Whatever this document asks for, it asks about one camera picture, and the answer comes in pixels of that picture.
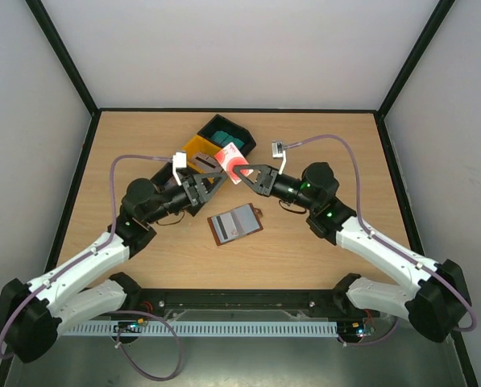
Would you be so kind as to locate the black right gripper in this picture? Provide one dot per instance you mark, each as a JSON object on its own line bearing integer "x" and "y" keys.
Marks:
{"x": 268, "y": 181}

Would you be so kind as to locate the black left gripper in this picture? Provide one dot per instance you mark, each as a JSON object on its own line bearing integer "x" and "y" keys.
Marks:
{"x": 202, "y": 194}

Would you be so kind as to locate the white card with magnetic stripe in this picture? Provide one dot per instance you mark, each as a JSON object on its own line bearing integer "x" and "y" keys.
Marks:
{"x": 225, "y": 228}

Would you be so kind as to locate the brown leather card holder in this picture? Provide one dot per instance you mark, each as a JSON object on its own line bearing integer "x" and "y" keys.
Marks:
{"x": 247, "y": 218}

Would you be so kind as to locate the black bin with red cards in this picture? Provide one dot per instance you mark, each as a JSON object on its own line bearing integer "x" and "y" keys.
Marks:
{"x": 164, "y": 180}

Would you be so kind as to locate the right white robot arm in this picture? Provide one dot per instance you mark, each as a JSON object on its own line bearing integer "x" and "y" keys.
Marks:
{"x": 332, "y": 220}

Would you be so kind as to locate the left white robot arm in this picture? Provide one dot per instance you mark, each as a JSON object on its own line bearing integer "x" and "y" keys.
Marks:
{"x": 142, "y": 205}

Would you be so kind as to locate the stack of white cards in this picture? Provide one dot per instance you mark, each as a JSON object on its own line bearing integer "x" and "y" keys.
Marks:
{"x": 205, "y": 163}

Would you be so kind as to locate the stack of teal cards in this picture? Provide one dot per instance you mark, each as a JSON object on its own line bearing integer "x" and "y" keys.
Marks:
{"x": 222, "y": 138}

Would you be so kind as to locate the black bin with teal cards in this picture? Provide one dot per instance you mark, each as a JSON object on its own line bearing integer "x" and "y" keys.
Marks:
{"x": 220, "y": 123}

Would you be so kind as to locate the yellow plastic bin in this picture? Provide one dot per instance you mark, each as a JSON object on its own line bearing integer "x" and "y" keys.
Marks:
{"x": 200, "y": 144}

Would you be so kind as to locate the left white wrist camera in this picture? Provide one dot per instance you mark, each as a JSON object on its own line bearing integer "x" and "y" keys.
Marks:
{"x": 179, "y": 161}

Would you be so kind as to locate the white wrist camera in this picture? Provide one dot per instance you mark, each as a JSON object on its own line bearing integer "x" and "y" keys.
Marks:
{"x": 179, "y": 161}
{"x": 279, "y": 153}

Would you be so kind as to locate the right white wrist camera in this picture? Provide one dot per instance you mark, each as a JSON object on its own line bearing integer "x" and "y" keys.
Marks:
{"x": 279, "y": 153}

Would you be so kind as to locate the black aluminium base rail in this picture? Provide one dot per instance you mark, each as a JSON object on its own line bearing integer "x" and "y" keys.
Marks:
{"x": 240, "y": 300}

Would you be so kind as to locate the light blue slotted cable duct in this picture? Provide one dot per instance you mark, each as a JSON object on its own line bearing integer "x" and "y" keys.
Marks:
{"x": 184, "y": 329}

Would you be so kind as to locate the black cage frame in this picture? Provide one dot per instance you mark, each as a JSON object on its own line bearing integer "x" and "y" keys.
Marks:
{"x": 54, "y": 39}

